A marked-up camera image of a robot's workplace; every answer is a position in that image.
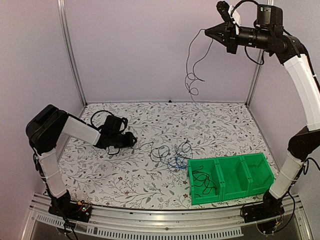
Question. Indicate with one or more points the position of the floral patterned table mat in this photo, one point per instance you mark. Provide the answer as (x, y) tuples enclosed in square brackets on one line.
[(152, 175)]

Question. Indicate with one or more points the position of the front aluminium rail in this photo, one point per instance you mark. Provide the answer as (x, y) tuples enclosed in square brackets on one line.
[(113, 223)]

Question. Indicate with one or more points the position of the green bin left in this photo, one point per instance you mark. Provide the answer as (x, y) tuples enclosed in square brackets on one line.
[(205, 181)]

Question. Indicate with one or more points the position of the aluminium frame post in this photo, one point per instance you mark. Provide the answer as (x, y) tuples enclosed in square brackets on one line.
[(255, 78), (61, 7)]

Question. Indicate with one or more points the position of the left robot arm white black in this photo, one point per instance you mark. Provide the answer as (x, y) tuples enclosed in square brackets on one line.
[(44, 131)]

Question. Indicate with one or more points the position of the left aluminium frame post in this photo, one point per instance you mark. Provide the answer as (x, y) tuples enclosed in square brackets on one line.
[(61, 7)]

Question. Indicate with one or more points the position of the right aluminium frame post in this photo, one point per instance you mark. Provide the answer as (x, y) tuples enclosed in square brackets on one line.
[(255, 78)]

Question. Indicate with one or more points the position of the green bin right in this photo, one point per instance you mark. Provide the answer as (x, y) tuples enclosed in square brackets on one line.
[(260, 173)]

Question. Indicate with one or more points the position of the green bin middle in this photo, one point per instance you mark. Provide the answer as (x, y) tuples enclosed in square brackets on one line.
[(235, 179)]

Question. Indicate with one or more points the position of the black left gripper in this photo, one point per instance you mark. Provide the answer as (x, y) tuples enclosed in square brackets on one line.
[(129, 142)]

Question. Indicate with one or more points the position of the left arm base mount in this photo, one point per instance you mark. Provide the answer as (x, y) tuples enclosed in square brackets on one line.
[(78, 211)]

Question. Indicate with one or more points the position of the thin black cable lifted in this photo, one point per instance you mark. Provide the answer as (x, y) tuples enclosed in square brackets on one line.
[(190, 73)]

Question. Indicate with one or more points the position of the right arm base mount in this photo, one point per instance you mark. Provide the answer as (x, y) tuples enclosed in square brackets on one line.
[(262, 215)]

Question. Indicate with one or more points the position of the green bin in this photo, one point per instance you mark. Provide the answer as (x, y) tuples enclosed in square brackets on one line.
[(235, 179), (260, 173), (205, 181)]

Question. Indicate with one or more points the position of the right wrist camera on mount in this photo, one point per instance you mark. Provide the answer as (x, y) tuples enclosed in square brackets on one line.
[(228, 13)]

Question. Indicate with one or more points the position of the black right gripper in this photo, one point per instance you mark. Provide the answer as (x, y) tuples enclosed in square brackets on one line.
[(228, 37)]

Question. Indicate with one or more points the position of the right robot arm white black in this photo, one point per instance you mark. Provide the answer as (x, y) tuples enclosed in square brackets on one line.
[(268, 34)]

